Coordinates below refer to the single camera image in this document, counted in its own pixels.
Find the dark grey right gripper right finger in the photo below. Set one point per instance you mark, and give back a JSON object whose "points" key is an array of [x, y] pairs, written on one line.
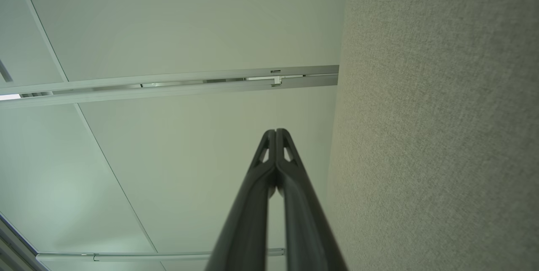
{"points": [[307, 237]]}

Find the aluminium wall frame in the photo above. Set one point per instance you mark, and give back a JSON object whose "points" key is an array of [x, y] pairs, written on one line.
{"points": [[12, 250]]}

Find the aluminium wall rail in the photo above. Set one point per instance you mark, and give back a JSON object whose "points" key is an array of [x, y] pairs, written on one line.
{"points": [[126, 256]]}

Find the grey fabric sofa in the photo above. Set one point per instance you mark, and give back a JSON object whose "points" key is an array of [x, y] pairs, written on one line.
{"points": [[442, 115]]}

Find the grey metal partition post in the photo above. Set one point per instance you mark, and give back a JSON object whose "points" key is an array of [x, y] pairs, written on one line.
{"points": [[210, 87]]}

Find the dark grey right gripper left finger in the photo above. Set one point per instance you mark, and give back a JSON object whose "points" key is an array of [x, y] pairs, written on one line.
{"points": [[248, 229]]}

